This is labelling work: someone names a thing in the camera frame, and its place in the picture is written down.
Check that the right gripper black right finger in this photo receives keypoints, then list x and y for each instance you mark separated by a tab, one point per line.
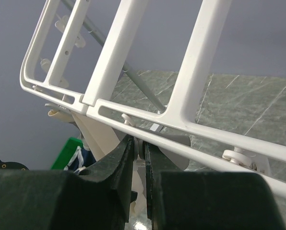
179	200

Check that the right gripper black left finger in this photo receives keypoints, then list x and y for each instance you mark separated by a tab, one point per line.
97	199

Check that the navy white underwear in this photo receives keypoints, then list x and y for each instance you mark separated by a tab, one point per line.
80	160

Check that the white clip drying hanger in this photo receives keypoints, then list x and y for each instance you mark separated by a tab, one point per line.
217	66

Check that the green plastic tray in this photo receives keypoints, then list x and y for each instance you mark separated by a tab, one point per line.
66	153

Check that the grey white garment rack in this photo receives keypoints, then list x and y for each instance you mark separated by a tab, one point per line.
115	48

